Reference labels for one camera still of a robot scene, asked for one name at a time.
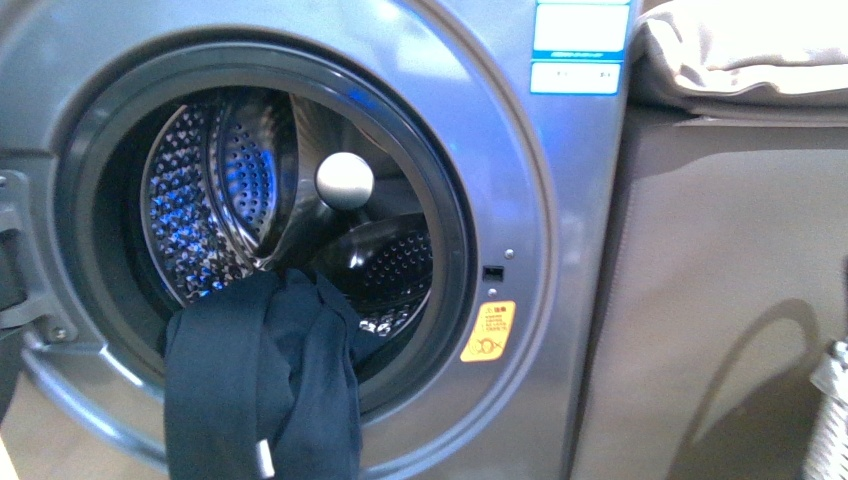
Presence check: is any blue white energy label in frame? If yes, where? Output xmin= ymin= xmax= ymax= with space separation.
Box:
xmin=529 ymin=1 xmax=633 ymax=96

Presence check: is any silver drum hub knob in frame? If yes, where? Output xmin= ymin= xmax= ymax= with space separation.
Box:
xmin=315 ymin=152 xmax=375 ymax=211

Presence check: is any dark navy knit garment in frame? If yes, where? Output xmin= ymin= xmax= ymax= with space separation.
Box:
xmin=164 ymin=270 xmax=382 ymax=479

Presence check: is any orange warning sticker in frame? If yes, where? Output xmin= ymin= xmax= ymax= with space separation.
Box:
xmin=460 ymin=301 xmax=516 ymax=363

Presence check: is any black white woven basket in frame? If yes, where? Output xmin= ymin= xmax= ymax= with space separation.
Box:
xmin=800 ymin=337 xmax=847 ymax=479

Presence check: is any beige cushion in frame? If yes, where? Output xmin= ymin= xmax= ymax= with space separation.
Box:
xmin=630 ymin=1 xmax=847 ymax=109

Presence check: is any brown sofa side panel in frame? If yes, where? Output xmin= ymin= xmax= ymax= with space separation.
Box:
xmin=567 ymin=104 xmax=847 ymax=479

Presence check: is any grey front-load washing machine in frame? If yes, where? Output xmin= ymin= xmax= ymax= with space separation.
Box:
xmin=1 ymin=1 xmax=625 ymax=479

